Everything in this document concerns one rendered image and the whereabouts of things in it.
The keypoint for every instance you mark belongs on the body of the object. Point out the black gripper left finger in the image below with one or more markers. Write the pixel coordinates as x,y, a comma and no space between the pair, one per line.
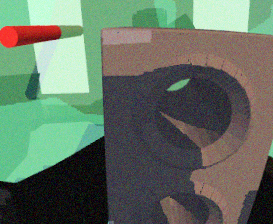
73,191

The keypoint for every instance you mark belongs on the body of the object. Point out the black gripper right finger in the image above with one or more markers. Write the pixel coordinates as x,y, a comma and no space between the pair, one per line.
262,208

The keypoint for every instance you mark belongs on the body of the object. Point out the red peg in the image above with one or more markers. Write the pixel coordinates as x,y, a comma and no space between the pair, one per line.
12,36

